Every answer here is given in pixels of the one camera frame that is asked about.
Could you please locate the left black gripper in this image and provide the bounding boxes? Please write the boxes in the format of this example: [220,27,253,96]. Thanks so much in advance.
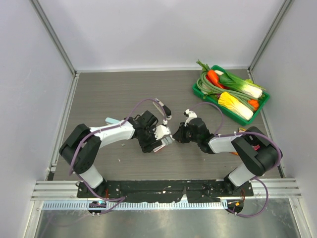
[138,125,162,153]

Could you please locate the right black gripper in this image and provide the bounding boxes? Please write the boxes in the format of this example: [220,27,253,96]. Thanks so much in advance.
[172,122,200,143]

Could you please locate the red white staple box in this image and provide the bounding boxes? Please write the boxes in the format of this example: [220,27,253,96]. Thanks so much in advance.
[153,135,174,153]

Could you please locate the light blue stapler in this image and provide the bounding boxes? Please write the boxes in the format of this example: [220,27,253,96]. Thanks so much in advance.
[105,118,120,124]

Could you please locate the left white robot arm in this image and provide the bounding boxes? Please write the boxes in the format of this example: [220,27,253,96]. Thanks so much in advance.
[59,111,169,198]

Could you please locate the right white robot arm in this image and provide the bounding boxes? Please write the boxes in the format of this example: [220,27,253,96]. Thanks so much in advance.
[172,118,283,196]

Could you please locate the green long beans toy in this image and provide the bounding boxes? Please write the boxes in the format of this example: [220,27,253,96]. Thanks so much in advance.
[196,59,254,111]

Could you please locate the yellow napa cabbage toy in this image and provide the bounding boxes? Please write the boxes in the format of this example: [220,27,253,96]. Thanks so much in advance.
[218,92,253,120]

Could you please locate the colourful snack packet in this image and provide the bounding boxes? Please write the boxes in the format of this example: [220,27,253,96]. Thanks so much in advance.
[231,127,260,155]

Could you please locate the small orange carrot toy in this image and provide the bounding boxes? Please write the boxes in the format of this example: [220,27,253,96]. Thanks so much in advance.
[248,99,260,111]

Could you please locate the bok choy toy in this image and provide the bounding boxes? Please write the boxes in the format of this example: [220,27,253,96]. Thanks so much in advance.
[219,72,263,99]

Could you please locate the green plastic basket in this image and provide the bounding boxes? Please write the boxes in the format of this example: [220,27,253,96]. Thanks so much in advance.
[192,64,270,126]

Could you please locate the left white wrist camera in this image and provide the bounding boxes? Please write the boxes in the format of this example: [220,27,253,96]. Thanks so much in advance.
[154,119,171,141]

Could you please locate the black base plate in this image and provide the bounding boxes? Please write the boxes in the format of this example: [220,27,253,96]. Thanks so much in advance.
[76,179,254,203]

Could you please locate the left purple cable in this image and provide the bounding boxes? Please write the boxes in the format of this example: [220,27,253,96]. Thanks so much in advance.
[69,98,169,201]

